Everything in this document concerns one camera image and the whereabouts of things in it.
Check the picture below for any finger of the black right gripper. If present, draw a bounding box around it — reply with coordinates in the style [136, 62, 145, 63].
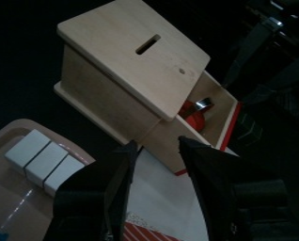
[240, 56, 299, 105]
[220, 17, 284, 89]

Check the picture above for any shiny metal ring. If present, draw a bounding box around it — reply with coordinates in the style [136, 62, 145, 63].
[192, 97, 216, 112]

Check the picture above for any pink plastic tray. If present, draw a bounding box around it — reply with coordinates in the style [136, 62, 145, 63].
[0, 118, 96, 241]

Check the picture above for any red toy piece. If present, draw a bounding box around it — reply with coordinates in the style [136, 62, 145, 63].
[177, 100, 212, 133]

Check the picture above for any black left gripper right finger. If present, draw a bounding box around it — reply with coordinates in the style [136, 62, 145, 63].
[177, 135, 252, 241]

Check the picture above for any wooden box with coin slot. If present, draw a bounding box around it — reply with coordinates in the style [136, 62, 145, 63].
[53, 0, 212, 148]

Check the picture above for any wooden drawer with red front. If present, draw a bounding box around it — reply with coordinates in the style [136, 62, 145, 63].
[136, 70, 244, 177]

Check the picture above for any white flat board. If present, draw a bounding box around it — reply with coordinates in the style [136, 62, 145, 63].
[121, 146, 242, 241]

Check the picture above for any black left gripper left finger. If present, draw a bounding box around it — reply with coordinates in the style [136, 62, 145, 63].
[43, 139, 139, 241]

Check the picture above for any white rectangular block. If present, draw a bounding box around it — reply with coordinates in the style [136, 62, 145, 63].
[43, 153, 88, 199]
[4, 128, 53, 169]
[24, 141, 71, 186]

